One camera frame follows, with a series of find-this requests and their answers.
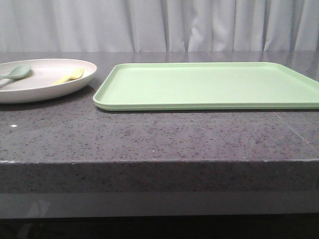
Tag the grey curtain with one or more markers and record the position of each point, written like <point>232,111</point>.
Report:
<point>158,25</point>

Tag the beige round plate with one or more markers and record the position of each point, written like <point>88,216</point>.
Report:
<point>39,85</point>

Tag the pale green spoon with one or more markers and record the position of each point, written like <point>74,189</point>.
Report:
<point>18,72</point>

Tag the light green tray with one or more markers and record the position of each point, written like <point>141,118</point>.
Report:
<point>206,86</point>

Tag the yellow plastic fork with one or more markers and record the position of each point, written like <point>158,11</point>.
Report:
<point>76,74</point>

